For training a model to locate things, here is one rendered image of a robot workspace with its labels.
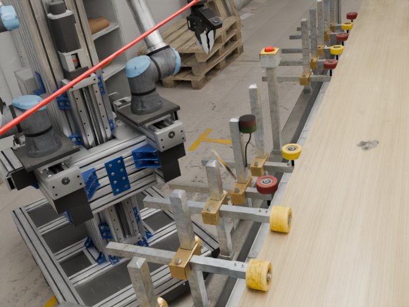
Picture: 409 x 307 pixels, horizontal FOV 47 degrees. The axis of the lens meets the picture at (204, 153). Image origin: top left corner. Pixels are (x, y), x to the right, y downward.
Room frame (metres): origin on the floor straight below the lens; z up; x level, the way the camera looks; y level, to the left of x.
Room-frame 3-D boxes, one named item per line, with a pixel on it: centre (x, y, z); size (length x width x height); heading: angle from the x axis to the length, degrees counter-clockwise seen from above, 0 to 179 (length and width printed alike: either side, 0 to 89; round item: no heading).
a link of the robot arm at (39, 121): (1.79, 0.66, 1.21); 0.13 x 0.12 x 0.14; 112
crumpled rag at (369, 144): (1.60, -0.65, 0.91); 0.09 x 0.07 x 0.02; 92
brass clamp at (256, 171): (1.75, -0.23, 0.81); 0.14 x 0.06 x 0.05; 153
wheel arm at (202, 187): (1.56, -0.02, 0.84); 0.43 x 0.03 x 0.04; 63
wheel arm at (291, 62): (2.87, -0.74, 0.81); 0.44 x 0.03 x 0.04; 63
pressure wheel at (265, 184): (1.46, -0.21, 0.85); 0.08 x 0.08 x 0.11
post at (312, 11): (2.89, -0.80, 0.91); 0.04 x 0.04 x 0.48; 63
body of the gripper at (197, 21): (1.86, -0.07, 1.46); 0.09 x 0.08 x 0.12; 29
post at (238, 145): (1.55, -0.13, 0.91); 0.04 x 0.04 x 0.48; 63
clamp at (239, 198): (1.53, -0.12, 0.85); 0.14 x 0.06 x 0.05; 153
